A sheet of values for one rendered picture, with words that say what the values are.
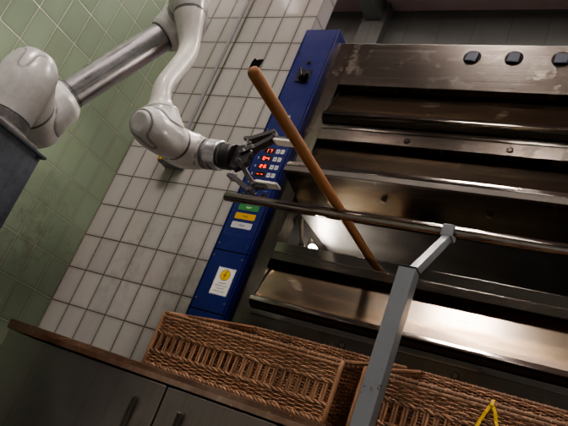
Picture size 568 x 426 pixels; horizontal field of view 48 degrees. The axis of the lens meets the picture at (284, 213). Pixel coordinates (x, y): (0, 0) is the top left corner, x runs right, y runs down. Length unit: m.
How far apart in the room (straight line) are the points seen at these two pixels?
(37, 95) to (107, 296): 0.98
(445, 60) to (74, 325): 1.75
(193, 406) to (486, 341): 0.88
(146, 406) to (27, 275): 1.16
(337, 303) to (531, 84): 1.02
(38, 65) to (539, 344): 1.61
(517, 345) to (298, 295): 0.71
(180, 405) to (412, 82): 1.50
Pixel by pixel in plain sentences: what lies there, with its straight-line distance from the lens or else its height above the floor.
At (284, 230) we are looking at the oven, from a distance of 2.35.
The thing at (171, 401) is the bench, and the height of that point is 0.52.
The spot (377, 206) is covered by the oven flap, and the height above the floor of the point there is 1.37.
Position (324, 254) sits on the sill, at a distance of 2.21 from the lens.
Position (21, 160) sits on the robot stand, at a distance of 1.87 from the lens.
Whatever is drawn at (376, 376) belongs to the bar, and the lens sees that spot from 1.37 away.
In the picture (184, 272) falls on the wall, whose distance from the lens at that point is 2.44.
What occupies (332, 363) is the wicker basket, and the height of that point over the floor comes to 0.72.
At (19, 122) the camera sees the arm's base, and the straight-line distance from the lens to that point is 1.89.
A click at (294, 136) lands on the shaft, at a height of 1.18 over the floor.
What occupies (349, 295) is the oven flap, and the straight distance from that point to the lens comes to 2.14.
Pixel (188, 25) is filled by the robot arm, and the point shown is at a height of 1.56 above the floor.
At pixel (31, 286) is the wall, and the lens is 2.71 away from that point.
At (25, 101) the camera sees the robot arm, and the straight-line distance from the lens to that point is 1.90.
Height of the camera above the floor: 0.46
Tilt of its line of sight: 21 degrees up
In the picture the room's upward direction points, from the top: 21 degrees clockwise
